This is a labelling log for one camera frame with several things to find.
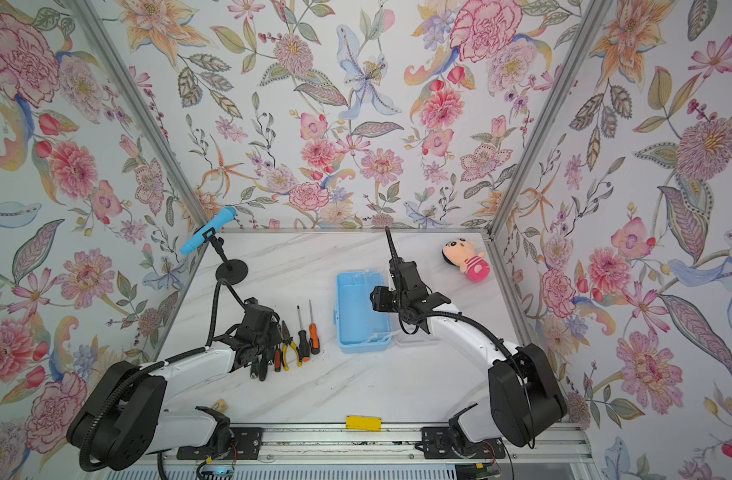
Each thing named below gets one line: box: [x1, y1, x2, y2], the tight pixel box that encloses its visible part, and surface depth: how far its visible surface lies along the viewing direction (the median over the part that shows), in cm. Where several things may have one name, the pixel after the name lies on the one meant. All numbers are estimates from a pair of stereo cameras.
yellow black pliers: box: [281, 320, 303, 371], surface depth 91 cm
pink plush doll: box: [442, 238, 490, 282], surface depth 108 cm
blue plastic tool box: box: [334, 271, 391, 354], surface depth 95 cm
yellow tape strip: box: [345, 415, 383, 432], surface depth 78 cm
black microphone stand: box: [202, 227, 249, 285], surface depth 109 cm
